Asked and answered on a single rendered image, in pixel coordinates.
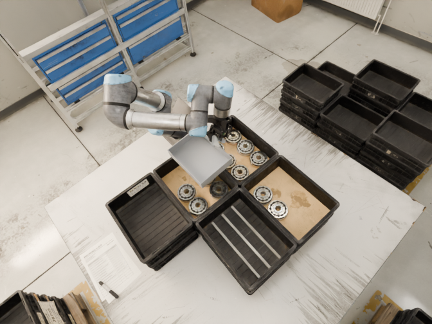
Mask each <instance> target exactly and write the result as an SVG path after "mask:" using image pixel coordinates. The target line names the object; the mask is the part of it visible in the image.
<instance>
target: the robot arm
mask: <svg viewBox="0 0 432 324"><path fill-rule="evenodd" d="M233 90H234V86H233V84H232V83H231V82H230V81H227V80H223V81H221V80H220V81H218V82H217V85H200V84H190V85H188V90H187V101H188V102H191V112H190V114H174V113H171V106H172V95H171V93H169V92H168V91H165V90H161V89H155V90H153V92H151V91H147V90H146V89H142V88H140V87H137V86H136V84H135V83H134V82H132V78H131V76H130V75H122V74H106V75H105V76H104V82H103V112H104V114H105V116H106V118H107V119H108V120H109V121H110V122H111V123H112V124H114V125H115V126H117V127H119V128H121V129H125V130H134V129H135V128H137V129H148V131H149V132H150V133H151V134H152V135H156V136H169V137H171V138H173V139H175V140H181V139H182V138H183V137H185V135H186V132H189V135H190V136H196V137H205V136H206V133H207V127H208V126H207V124H208V123H212V124H211V126H210V130H209V133H208V139H209V141H210V143H211V145H212V146H213V147H214V146H217V147H220V145H219V143H218V142H221V143H225V142H226V141H225V139H224V138H225V137H228V136H230V135H231V133H232V128H233V127H232V126H231V125H229V122H230V121H232V118H231V117H229V115H230V109H231V103H232V98H233ZM132 103H134V104H138V105H142V106H145V107H148V108H149V109H150V110H151V111H152V112H141V111H135V110H134V109H130V105H131V104H132ZM209 104H214V108H213V115H212V114H208V107H209ZM230 130H231V133H230Z"/></svg>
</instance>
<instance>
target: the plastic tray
mask: <svg viewBox="0 0 432 324"><path fill-rule="evenodd" d="M168 153H169V154H170V156H171V157H172V158H173V159H174V160H175V161H176V162H177V163H178V164H179V165H180V166H181V167H182V168H183V169H184V170H185V171H186V172H187V173H188V174H189V175H190V176H191V177H192V178H193V179H194V180H195V182H196V183H197V184H198V185H199V186H200V187H201V188H204V187H205V186H206V185H207V184H208V183H210V182H211V181H212V180H213V179H215V178H216V177H217V176H218V175H219V174H220V173H221V172H223V171H224V170H225V169H226V168H228V167H229V166H230V165H231V164H232V163H233V160H232V157H231V156H230V155H229V154H227V153H226V152H225V151H224V150H223V149H221V148H220V147H217V146H214V147H213V146H212V145H211V143H210V141H209V139H208V136H207V135H206V136H205V137H196V136H190V135H189V133H188V134H187V135H186V136H185V137H183V138H182V139H180V140H179V141H178V142H177V143H176V144H174V145H173V146H171V147H170V148H169V149H168Z"/></svg>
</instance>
